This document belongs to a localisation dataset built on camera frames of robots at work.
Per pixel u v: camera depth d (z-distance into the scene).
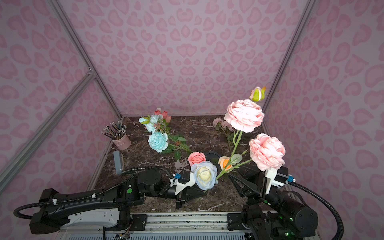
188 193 0.48
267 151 0.29
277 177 0.36
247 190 0.41
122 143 0.95
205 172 0.45
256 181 0.42
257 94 0.30
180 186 0.44
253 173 0.45
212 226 0.72
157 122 0.52
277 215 0.44
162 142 0.51
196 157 0.48
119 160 0.91
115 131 0.96
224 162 0.47
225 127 1.08
